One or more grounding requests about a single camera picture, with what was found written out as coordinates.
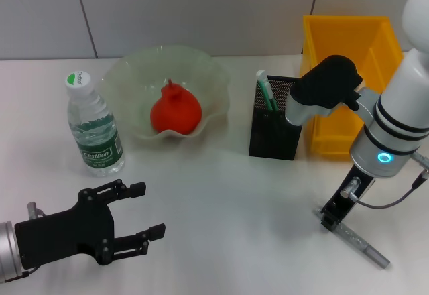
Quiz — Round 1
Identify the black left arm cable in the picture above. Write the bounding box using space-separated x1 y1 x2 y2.
0 264 38 281

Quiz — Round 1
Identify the black mesh pen holder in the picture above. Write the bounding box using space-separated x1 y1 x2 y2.
248 74 304 161

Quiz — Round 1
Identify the yellow plastic storage bin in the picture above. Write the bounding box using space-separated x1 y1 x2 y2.
300 15 405 160

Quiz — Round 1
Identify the clear green label water bottle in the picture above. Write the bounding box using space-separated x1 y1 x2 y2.
64 70 125 178

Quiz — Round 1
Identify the right arm cable with plug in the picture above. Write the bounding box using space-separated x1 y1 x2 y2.
340 152 429 209

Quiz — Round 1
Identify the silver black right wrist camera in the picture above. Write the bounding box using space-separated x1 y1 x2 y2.
284 55 365 127

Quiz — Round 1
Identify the orange red toy fruit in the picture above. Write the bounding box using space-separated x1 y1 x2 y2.
150 77 203 134

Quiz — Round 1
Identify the pale green wavy fruit bowl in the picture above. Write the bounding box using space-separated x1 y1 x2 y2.
100 44 233 147

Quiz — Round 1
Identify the silver glitter pen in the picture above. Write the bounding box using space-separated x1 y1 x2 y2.
313 207 391 269

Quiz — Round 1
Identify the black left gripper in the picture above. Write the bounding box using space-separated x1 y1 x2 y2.
15 178 168 270

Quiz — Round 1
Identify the green white toothbrush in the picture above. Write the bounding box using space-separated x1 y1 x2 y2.
256 69 280 112

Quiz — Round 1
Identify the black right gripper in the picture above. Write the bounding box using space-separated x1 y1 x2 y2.
319 165 377 232

